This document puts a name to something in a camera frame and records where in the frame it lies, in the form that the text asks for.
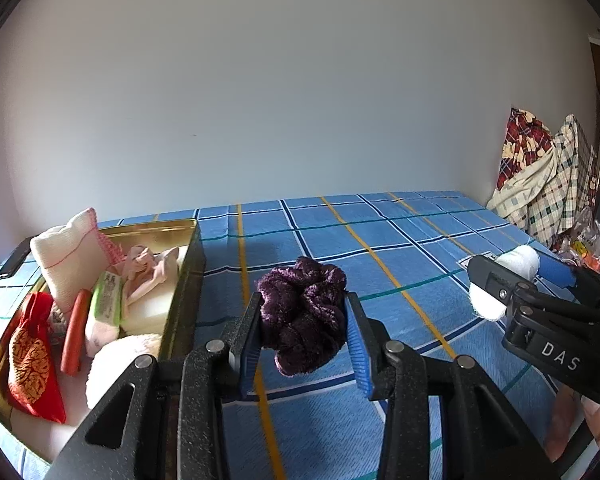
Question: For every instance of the green and white box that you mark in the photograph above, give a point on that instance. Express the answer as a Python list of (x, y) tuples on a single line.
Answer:
[(107, 300)]

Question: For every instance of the red floral cloth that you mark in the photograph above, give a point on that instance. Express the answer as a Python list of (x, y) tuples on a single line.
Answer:
[(520, 145)]

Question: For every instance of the person's right hand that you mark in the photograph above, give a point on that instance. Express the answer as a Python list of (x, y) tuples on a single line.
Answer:
[(562, 425)]

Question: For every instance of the red embroidered pouch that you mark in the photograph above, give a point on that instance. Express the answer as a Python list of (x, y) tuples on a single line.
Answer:
[(30, 360)]

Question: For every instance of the clear plastic bag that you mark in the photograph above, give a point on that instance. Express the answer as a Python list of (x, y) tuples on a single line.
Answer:
[(585, 240)]

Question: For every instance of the beige plaid cloth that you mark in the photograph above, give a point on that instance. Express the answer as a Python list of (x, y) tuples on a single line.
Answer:
[(545, 195)]

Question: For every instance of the blue plaid tablecloth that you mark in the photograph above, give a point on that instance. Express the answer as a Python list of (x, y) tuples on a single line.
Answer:
[(380, 240)]

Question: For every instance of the dark purple velvet scrunchie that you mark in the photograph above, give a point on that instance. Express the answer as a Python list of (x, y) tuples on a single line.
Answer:
[(300, 310)]

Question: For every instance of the red stick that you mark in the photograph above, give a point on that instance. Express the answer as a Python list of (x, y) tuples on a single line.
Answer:
[(75, 335)]

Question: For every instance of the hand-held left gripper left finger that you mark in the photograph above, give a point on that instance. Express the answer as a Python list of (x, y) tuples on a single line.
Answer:
[(247, 345)]

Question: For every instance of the gold metal tin box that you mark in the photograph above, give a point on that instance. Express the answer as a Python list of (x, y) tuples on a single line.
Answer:
[(185, 300)]

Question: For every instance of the white knitted sock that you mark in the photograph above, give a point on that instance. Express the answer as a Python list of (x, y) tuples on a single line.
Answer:
[(67, 255)]

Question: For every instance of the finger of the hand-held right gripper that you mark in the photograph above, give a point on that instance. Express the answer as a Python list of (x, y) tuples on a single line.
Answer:
[(495, 275), (555, 270)]

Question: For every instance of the black phone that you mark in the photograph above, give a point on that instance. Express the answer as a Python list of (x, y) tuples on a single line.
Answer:
[(12, 264)]

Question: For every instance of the white foam sponge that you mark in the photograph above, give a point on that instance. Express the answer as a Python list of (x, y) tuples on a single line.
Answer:
[(150, 312)]

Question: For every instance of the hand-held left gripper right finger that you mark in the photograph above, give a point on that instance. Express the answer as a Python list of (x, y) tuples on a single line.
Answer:
[(360, 350)]

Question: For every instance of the white bandage roll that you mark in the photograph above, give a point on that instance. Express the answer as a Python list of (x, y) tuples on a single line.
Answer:
[(520, 260)]

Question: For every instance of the white fluffy scrunchie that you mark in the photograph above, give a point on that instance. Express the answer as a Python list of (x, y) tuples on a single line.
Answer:
[(115, 365)]

